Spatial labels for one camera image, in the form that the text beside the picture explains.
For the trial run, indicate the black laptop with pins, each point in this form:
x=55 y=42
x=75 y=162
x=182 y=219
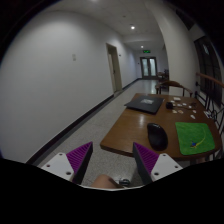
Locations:
x=148 y=104

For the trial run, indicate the black computer mouse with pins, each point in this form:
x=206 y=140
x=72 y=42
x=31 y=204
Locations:
x=157 y=137

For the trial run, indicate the wooden handrail with railing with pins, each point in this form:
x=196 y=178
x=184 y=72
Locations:
x=206 y=93

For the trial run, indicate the small black box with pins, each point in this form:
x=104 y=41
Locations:
x=169 y=105

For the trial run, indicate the glass double door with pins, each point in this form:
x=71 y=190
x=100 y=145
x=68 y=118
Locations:
x=148 y=67

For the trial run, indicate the green exit sign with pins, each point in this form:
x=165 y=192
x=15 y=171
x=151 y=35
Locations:
x=146 y=51

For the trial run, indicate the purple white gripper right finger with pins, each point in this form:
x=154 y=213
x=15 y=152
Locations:
x=152 y=166

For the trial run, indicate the wooden side door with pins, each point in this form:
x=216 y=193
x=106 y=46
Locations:
x=114 y=67

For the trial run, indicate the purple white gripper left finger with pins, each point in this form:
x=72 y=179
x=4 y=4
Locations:
x=71 y=166

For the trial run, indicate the wooden chair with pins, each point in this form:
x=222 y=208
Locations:
x=174 y=84

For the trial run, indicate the white paper card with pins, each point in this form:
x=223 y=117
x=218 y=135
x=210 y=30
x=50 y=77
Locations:
x=176 y=99

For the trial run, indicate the green mouse pad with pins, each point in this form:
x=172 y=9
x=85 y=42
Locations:
x=194 y=138

